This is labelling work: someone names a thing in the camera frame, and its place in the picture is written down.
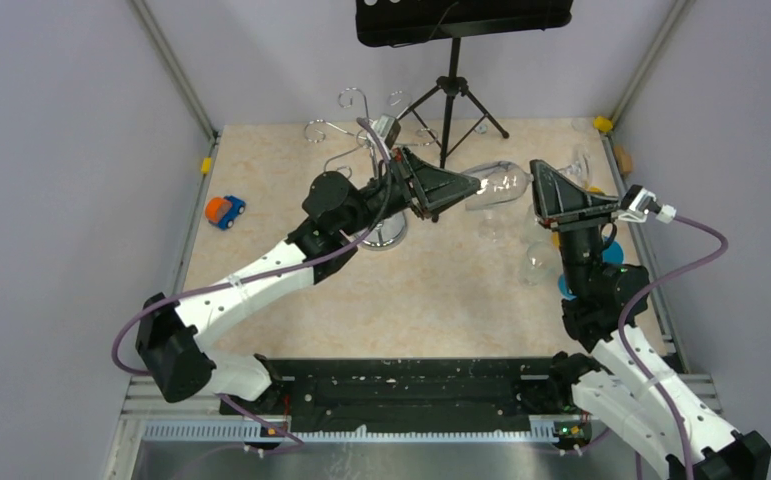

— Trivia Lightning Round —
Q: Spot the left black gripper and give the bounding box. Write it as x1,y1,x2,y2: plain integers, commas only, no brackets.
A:
339,144,481,237

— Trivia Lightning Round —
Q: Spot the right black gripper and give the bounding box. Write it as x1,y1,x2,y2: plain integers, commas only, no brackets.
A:
529,160,621,298

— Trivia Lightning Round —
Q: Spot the clear flute glass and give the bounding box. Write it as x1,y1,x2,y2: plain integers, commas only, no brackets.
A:
477,210,507,242

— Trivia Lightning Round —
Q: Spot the blue wine glass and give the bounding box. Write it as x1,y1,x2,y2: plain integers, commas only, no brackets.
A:
557,240,625,300

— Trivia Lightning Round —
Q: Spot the orange wine glass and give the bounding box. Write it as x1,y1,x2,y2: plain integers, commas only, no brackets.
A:
551,186,604,249

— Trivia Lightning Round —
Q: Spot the clear wine glass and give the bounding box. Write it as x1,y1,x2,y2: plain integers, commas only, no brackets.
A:
521,203,552,245

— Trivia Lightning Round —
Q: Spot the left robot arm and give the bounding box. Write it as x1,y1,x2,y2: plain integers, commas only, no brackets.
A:
135,147,481,414

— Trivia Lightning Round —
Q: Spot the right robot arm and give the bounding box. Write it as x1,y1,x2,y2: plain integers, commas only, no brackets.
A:
530,159,771,479

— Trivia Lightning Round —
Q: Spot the chrome wine glass rack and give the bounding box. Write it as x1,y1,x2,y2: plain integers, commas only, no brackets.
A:
303,87,409,251

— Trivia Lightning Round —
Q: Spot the black music stand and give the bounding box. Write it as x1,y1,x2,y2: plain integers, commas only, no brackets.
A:
354,0,573,167

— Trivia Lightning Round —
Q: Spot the yellow corner clamp right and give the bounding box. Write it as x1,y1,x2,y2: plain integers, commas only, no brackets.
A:
592,116,614,134

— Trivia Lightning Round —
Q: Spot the orange and blue toy car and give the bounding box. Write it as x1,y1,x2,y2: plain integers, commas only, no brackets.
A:
204,195,246,230

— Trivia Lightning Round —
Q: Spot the yellow clamp left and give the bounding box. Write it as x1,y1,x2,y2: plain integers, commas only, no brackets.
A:
200,157,212,175

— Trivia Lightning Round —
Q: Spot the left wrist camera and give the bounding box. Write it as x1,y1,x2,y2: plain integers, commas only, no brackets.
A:
371,114,401,150

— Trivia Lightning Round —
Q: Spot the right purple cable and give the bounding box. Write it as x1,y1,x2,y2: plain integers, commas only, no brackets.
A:
616,211,731,480

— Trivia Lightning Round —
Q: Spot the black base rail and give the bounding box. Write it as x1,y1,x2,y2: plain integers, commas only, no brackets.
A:
219,357,595,448

